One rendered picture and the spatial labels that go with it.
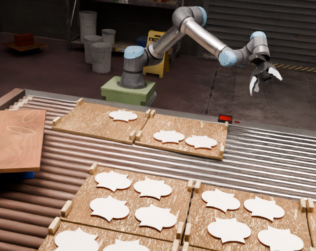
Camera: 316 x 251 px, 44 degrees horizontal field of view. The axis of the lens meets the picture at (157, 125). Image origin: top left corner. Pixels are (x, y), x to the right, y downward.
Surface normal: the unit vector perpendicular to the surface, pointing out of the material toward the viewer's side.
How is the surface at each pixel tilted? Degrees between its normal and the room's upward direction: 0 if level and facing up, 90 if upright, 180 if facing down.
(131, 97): 90
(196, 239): 0
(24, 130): 0
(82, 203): 0
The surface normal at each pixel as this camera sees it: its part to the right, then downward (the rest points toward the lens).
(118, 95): -0.21, 0.41
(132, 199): 0.07, -0.90
